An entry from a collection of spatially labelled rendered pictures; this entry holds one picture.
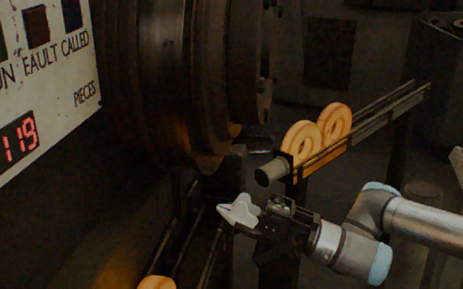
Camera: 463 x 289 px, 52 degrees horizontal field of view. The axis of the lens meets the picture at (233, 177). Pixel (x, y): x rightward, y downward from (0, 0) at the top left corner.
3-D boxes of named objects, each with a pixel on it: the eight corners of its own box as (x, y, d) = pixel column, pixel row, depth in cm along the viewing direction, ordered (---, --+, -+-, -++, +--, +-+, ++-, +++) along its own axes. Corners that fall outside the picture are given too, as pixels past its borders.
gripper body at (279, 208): (269, 189, 102) (322, 210, 102) (255, 219, 107) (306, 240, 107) (264, 208, 96) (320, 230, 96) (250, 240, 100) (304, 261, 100)
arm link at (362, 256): (371, 286, 106) (388, 291, 96) (318, 266, 106) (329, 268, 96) (384, 247, 107) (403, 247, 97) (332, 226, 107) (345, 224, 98)
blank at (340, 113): (314, 112, 143) (323, 115, 141) (344, 95, 152) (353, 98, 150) (313, 156, 152) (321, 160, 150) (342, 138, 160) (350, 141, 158)
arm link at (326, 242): (324, 248, 108) (322, 276, 99) (304, 240, 108) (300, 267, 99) (340, 218, 103) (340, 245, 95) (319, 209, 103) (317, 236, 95)
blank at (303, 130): (279, 131, 134) (288, 134, 132) (314, 112, 143) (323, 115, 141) (280, 177, 143) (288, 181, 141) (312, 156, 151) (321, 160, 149)
